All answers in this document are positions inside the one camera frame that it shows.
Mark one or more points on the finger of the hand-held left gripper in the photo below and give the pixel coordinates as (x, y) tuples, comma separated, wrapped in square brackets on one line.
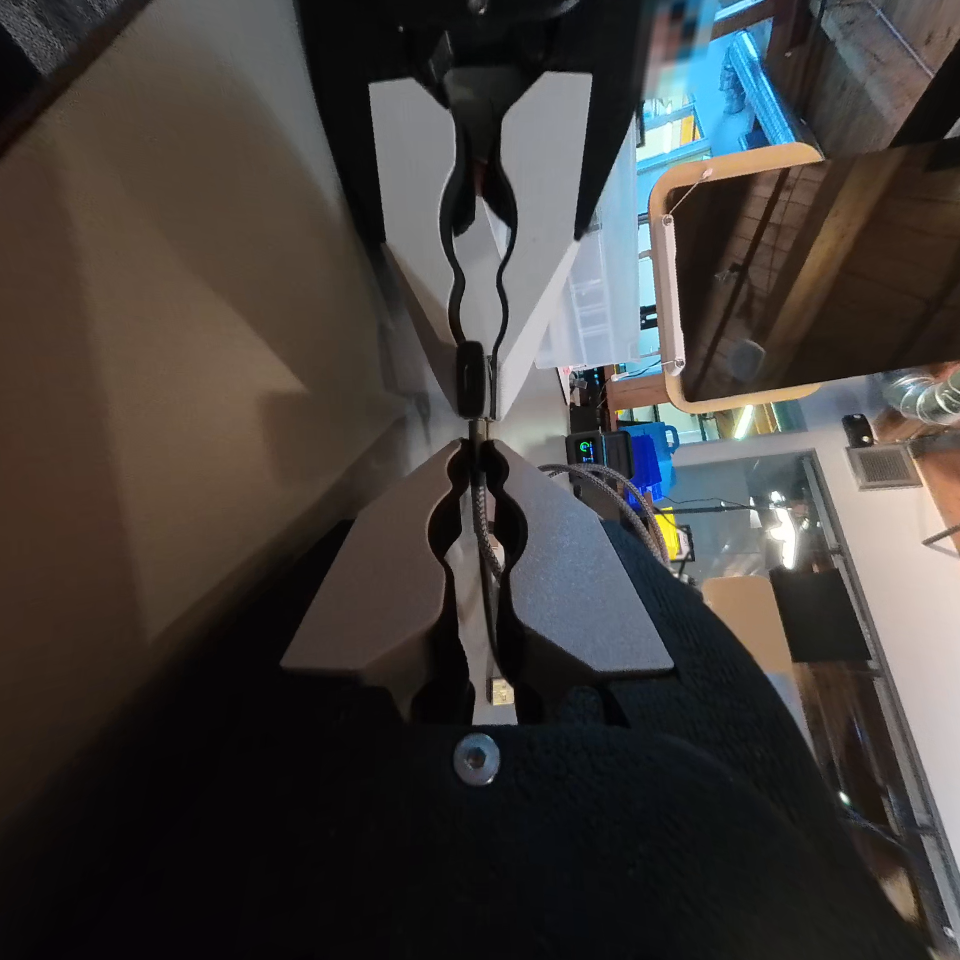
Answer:
[(409, 165), (544, 165)]

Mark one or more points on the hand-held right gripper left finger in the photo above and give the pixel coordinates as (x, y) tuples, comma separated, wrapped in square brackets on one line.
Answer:
[(375, 592)]

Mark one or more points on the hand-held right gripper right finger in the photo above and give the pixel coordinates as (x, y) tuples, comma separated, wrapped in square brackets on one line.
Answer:
[(585, 600)]

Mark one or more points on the yellow bin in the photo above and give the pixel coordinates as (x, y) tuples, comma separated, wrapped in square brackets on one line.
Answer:
[(671, 536)]

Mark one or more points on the black power station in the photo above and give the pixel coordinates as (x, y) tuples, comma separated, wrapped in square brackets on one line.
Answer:
[(611, 457)]

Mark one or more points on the clear plastic bin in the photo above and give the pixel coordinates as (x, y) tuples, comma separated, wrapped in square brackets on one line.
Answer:
[(600, 300)]

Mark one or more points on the beige cardboard sheet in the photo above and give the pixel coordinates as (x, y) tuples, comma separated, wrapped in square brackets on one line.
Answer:
[(739, 615)]

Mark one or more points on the blue storage bins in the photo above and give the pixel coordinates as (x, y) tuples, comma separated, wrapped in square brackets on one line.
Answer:
[(649, 457)]

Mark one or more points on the black square board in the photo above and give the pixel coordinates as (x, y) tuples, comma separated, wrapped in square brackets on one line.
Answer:
[(817, 615)]

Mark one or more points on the glossy black panel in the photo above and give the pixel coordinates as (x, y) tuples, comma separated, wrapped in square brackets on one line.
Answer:
[(825, 262)]

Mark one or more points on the blue air duct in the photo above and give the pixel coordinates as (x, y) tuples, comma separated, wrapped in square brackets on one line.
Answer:
[(757, 90)]

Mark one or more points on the small black wall device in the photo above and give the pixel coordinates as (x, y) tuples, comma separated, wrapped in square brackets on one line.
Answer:
[(856, 429)]

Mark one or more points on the wall vent grille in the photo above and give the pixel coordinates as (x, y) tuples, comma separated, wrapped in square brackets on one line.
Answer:
[(885, 465)]

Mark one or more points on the silver air duct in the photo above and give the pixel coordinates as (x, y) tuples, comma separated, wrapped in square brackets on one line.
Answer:
[(922, 397)]

